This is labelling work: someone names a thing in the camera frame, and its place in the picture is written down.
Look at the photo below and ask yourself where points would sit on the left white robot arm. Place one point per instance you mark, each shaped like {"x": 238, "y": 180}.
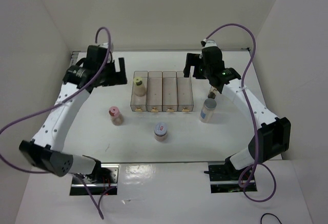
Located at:
{"x": 45, "y": 149}

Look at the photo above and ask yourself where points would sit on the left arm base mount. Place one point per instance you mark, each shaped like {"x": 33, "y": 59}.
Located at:
{"x": 106, "y": 182}

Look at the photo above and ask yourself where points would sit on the silver lid blue label jar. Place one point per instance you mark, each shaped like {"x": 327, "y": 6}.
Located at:
{"x": 208, "y": 109}

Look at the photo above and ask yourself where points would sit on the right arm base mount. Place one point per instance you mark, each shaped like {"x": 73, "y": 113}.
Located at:
{"x": 221, "y": 181}

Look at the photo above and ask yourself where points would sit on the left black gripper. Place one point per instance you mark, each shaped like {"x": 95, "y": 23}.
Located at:
{"x": 119, "y": 78}

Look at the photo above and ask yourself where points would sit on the gold black cap bottle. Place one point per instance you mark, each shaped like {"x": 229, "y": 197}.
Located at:
{"x": 212, "y": 92}

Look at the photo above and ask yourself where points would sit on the red label spice jar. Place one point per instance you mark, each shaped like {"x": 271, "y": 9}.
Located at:
{"x": 161, "y": 131}

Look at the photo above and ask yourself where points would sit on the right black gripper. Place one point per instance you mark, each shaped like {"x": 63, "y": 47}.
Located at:
{"x": 186, "y": 70}

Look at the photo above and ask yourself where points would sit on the yellow cap spice bottle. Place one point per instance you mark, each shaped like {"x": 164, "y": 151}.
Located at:
{"x": 139, "y": 87}

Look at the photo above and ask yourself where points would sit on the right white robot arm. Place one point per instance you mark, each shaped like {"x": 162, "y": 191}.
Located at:
{"x": 273, "y": 133}

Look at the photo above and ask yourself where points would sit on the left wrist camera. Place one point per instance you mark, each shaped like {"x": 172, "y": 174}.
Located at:
{"x": 105, "y": 46}

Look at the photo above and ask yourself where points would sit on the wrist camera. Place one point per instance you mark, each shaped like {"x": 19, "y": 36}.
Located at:
{"x": 105, "y": 46}
{"x": 208, "y": 43}

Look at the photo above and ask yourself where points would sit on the pink cap spice bottle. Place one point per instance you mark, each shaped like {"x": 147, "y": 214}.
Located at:
{"x": 116, "y": 116}

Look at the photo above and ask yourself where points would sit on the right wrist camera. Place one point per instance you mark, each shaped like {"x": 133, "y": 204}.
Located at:
{"x": 208, "y": 43}

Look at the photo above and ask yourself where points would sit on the clear organizer bin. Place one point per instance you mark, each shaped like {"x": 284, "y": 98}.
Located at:
{"x": 154, "y": 91}
{"x": 184, "y": 93}
{"x": 139, "y": 104}
{"x": 169, "y": 91}

